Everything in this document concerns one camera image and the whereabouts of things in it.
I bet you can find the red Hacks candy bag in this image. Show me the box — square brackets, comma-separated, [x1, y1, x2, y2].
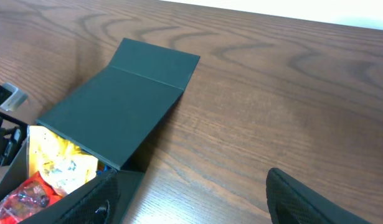
[0, 171, 62, 224]

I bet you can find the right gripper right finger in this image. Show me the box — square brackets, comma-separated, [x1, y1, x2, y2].
[266, 167, 368, 224]

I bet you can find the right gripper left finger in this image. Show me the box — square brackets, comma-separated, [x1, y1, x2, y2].
[62, 170, 119, 224]

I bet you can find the yellow Hacks candy bag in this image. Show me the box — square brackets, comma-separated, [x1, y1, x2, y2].
[27, 126, 98, 197]

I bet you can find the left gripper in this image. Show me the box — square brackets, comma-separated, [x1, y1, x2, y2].
[0, 85, 28, 166]

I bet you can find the dark green gift box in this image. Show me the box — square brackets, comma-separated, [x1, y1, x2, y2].
[0, 39, 200, 223]

